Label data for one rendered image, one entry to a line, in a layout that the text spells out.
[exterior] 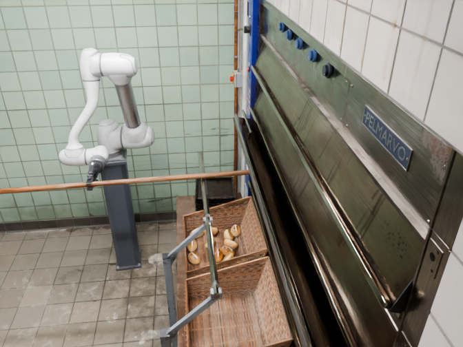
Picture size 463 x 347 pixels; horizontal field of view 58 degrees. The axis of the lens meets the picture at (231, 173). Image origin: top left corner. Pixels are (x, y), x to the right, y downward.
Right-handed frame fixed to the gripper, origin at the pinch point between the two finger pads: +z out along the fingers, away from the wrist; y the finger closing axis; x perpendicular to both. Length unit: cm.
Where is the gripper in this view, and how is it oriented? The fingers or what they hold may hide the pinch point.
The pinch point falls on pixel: (89, 184)
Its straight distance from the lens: 247.3
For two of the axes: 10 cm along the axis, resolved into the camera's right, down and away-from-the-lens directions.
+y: 0.0, 8.6, 5.1
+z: 1.0, 5.1, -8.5
